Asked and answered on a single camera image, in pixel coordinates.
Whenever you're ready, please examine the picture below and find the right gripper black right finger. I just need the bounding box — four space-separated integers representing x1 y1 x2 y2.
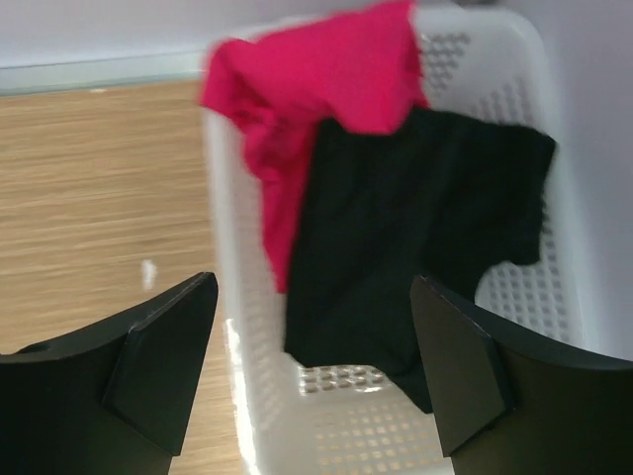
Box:
410 276 632 474

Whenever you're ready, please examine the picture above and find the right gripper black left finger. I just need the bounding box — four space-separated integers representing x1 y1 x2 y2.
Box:
1 272 219 475

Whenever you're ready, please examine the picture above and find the black t shirt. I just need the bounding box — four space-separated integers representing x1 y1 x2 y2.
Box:
284 108 557 413

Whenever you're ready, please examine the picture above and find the white plastic laundry basket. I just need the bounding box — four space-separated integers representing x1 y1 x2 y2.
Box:
205 4 586 474

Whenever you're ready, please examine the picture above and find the pink t shirt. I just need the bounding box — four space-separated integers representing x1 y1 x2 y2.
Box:
201 1 428 293

